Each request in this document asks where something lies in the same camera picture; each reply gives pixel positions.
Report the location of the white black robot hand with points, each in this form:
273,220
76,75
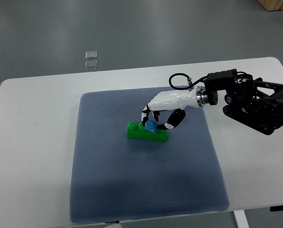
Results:
176,101

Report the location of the small blue block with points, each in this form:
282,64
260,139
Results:
151,126

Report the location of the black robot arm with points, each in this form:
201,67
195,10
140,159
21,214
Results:
252,102

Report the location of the long green block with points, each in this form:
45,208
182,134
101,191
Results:
137,131

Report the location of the blue-grey mesh mat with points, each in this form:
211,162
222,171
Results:
115,178

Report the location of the upper metal floor plate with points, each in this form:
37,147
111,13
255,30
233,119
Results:
91,54

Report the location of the wooden box corner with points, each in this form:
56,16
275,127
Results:
272,5

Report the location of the white table leg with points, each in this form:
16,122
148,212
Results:
241,219

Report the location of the black table control panel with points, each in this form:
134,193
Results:
276,208

